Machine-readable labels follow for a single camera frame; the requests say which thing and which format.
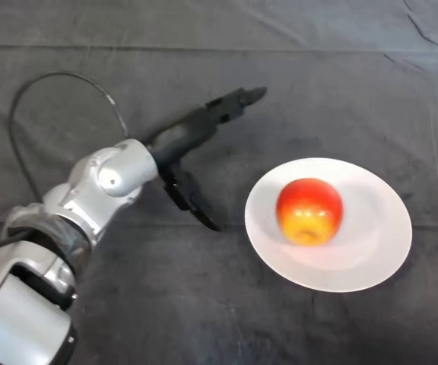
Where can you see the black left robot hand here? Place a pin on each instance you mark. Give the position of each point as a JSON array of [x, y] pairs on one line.
[[192, 129]]

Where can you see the red yellow apple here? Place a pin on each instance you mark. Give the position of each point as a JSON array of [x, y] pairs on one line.
[[310, 209]]

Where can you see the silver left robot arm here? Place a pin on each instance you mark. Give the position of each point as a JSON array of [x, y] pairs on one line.
[[51, 235]]

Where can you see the white round plate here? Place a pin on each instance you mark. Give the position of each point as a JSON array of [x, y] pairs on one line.
[[371, 243]]

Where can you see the black cloth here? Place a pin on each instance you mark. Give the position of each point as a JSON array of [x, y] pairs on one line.
[[219, 323]]

